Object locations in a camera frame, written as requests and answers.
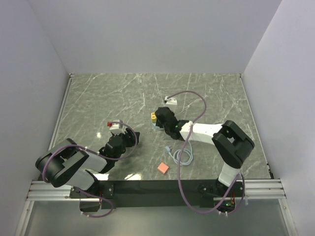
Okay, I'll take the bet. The yellow charger plug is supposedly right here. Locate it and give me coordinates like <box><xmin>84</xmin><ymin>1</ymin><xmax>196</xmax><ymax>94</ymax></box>
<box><xmin>151</xmin><ymin>113</ymin><xmax>157</xmax><ymax>123</ymax></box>

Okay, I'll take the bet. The round blue power strip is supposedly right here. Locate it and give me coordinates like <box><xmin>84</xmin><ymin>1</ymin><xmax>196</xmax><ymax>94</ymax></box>
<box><xmin>152</xmin><ymin>123</ymin><xmax>163</xmax><ymax>130</ymax></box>

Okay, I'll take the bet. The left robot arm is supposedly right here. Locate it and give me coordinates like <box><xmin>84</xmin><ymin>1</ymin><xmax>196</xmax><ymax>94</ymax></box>
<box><xmin>35</xmin><ymin>128</ymin><xmax>140</xmax><ymax>198</ymax></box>

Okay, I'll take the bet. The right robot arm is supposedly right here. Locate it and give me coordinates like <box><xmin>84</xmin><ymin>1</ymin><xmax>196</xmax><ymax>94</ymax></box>
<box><xmin>151</xmin><ymin>107</ymin><xmax>255</xmax><ymax>196</ymax></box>

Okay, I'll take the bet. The pink charger plug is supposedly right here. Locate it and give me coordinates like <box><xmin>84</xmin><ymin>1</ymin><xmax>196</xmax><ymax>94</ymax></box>
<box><xmin>157</xmin><ymin>162</ymin><xmax>169</xmax><ymax>174</ymax></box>

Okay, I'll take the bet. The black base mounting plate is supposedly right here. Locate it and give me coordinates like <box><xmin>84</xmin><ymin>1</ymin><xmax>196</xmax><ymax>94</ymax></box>
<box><xmin>68</xmin><ymin>179</ymin><xmax>247</xmax><ymax>209</ymax></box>

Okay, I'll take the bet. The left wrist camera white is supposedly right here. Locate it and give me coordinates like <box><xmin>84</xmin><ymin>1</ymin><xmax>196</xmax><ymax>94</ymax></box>
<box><xmin>107</xmin><ymin>119</ymin><xmax>123</xmax><ymax>131</ymax></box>

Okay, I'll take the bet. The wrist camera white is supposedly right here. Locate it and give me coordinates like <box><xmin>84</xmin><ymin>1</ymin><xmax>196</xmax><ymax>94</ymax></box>
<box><xmin>107</xmin><ymin>119</ymin><xmax>123</xmax><ymax>131</ymax></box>
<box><xmin>164</xmin><ymin>96</ymin><xmax>177</xmax><ymax>109</ymax></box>

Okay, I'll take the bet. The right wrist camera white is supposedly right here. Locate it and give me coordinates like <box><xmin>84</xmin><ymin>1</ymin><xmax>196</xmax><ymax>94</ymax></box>
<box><xmin>164</xmin><ymin>96</ymin><xmax>177</xmax><ymax>109</ymax></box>

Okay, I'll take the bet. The blue power strip cord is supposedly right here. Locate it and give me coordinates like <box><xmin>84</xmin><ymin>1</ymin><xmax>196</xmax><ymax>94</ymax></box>
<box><xmin>163</xmin><ymin>142</ymin><xmax>194</xmax><ymax>167</ymax></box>

